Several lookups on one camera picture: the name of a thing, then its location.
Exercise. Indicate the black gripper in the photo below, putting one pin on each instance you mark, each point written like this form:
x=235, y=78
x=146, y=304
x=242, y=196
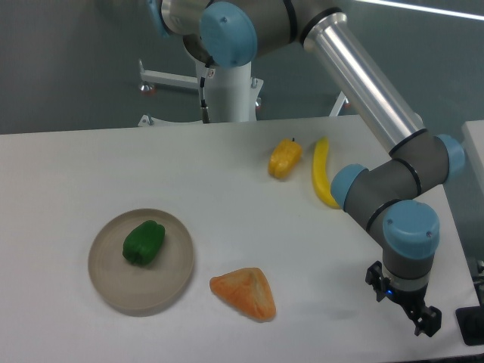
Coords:
x=409, y=294

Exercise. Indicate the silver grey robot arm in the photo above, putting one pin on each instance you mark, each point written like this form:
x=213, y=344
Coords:
x=225, y=37

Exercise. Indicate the yellow toy bell pepper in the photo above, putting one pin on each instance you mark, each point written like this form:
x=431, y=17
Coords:
x=284, y=158

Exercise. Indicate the green toy bell pepper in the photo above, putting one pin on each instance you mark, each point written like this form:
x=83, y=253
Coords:
x=143, y=243

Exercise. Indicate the beige round plate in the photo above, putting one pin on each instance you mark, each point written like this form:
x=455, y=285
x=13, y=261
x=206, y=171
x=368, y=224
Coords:
x=141, y=290

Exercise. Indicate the black device at right edge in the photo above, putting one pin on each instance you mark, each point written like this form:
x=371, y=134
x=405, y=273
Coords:
x=470, y=319

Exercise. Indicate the yellow toy banana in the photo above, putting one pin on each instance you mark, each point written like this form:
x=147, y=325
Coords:
x=320, y=181

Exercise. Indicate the orange triangular toy bread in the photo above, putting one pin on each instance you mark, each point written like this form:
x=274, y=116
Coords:
x=248, y=291

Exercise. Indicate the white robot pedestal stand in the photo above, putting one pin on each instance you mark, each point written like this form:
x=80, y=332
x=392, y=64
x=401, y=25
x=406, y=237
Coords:
x=225, y=95

